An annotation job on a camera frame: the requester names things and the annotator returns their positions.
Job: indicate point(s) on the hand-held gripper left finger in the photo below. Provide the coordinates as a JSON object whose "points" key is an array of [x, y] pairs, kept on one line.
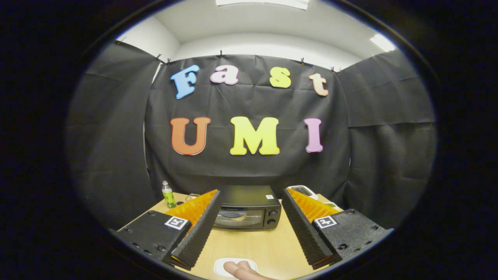
{"points": [[200, 233]]}

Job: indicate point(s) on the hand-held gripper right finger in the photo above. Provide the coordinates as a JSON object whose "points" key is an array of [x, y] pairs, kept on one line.
{"points": [[305, 233]]}

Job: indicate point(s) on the white plate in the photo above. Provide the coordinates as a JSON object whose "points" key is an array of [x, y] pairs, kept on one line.
{"points": [[219, 266]]}

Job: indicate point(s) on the round bread bun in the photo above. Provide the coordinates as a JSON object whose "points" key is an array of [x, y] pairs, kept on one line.
{"points": [[239, 218]]}

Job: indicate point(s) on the black toaster oven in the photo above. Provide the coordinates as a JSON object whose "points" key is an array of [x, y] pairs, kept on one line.
{"points": [[245, 194]]}

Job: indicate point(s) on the white pop-up toaster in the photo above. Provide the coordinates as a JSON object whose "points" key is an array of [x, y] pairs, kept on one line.
{"points": [[307, 191]]}

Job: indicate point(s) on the white divided snack dish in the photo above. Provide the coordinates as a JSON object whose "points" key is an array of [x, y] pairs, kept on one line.
{"points": [[330, 204]]}

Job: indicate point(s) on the green label drink bottle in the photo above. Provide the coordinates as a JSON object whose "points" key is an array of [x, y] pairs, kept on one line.
{"points": [[169, 198]]}

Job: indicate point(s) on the small ceiling light panel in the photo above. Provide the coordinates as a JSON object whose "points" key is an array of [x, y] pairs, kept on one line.
{"points": [[383, 42]]}

